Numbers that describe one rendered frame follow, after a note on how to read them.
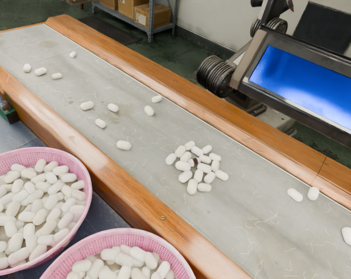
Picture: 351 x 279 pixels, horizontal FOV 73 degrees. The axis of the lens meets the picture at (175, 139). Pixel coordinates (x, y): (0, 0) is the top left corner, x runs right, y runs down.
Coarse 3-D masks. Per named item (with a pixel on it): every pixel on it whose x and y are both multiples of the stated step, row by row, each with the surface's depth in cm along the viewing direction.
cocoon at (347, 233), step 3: (345, 228) 51; (348, 228) 51; (342, 231) 51; (345, 231) 50; (348, 231) 50; (345, 234) 50; (348, 234) 50; (345, 237) 50; (348, 237) 49; (345, 240) 50; (348, 240) 49; (348, 243) 49
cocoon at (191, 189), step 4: (192, 180) 54; (196, 180) 55; (188, 184) 54; (192, 184) 54; (196, 184) 54; (188, 188) 53; (192, 188) 53; (196, 188) 54; (188, 192) 53; (192, 192) 53
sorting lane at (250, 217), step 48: (0, 48) 88; (48, 48) 92; (48, 96) 72; (96, 96) 75; (144, 96) 78; (96, 144) 61; (144, 144) 63; (240, 144) 67; (240, 192) 56; (240, 240) 48; (288, 240) 49; (336, 240) 51
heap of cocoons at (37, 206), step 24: (24, 168) 54; (48, 168) 54; (0, 192) 49; (24, 192) 49; (48, 192) 50; (72, 192) 51; (0, 216) 45; (24, 216) 46; (48, 216) 47; (72, 216) 47; (0, 240) 44; (24, 240) 45; (48, 240) 43; (0, 264) 40
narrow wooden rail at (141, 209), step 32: (32, 96) 67; (32, 128) 68; (64, 128) 60; (96, 160) 55; (96, 192) 58; (128, 192) 50; (128, 224) 54; (160, 224) 46; (192, 256) 42; (224, 256) 43
